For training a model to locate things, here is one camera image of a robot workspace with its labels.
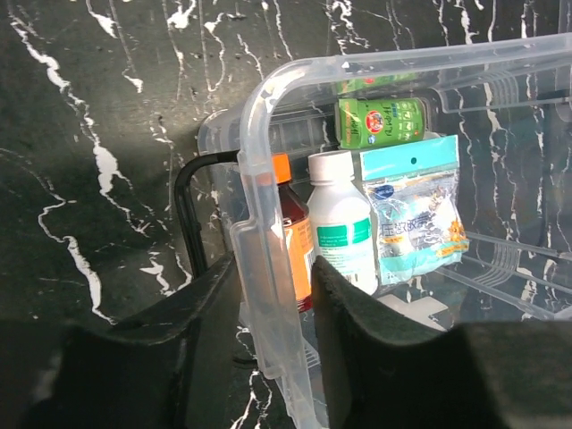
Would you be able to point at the white teal-cap bottle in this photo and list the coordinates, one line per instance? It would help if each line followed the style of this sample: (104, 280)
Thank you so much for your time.
(340, 217)

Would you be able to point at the teal plaster packet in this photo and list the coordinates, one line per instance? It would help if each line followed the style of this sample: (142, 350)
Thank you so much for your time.
(412, 189)

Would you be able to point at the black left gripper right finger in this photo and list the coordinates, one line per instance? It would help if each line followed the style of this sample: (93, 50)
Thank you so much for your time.
(381, 369)

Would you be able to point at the brown pill bottle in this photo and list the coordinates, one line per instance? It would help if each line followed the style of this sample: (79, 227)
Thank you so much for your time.
(298, 234)

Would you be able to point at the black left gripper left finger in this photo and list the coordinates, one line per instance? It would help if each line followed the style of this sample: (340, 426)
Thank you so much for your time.
(168, 366)

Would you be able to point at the green small box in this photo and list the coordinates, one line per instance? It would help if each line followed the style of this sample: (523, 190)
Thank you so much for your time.
(362, 124)

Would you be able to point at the clear medicine kit box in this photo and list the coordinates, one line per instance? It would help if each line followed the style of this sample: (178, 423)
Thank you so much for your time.
(509, 104)

